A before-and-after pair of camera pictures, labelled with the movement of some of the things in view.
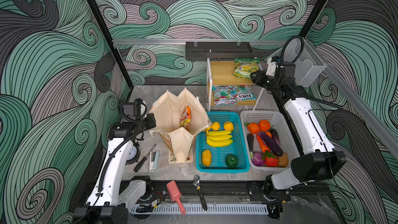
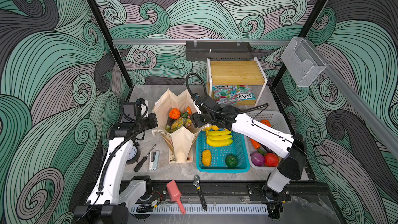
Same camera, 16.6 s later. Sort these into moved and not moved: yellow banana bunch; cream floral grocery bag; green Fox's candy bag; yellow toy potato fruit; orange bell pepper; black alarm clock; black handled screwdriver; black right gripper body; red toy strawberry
Moved: black right gripper body; green Fox's candy bag; orange bell pepper
Not moved: black alarm clock; cream floral grocery bag; yellow banana bunch; black handled screwdriver; red toy strawberry; yellow toy potato fruit
